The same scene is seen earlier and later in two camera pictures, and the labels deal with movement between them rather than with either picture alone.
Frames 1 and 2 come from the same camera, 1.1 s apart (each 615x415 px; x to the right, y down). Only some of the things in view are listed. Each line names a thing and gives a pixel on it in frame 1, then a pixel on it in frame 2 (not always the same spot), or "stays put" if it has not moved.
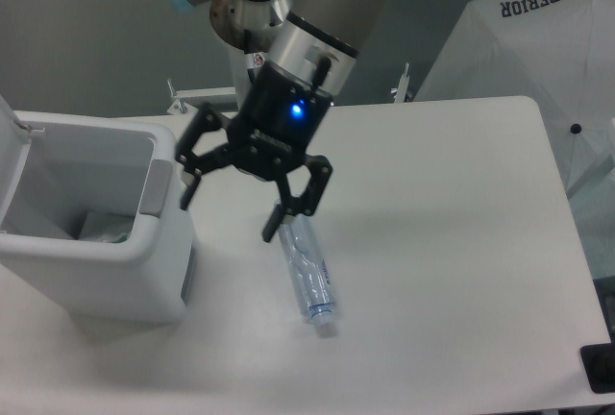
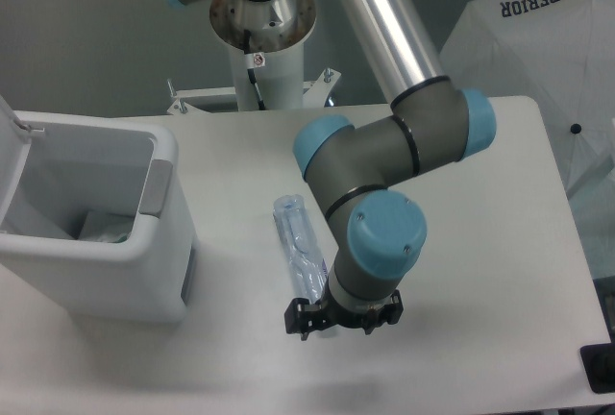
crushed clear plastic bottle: (303, 241) stays put
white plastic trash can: (96, 214) stays put
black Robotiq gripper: (282, 113) → (303, 317)
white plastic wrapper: (106, 227) stays put
